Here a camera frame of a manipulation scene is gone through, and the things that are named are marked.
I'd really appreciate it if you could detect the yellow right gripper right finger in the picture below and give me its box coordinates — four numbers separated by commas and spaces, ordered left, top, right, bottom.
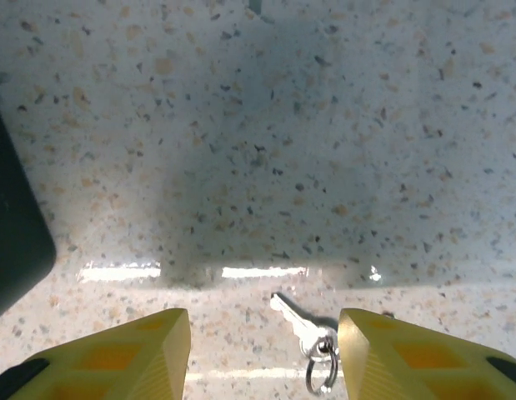
337, 307, 516, 400

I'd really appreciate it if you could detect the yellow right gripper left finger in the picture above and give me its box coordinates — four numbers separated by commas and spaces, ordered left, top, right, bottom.
7, 307, 193, 400

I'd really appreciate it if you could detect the metal key ring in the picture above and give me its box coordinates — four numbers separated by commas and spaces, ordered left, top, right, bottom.
305, 337, 341, 396

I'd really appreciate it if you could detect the silver key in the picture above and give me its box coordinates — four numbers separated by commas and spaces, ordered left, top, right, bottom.
269, 292, 338, 359

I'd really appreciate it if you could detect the starry night print box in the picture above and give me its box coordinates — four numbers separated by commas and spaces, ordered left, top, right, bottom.
0, 89, 58, 324

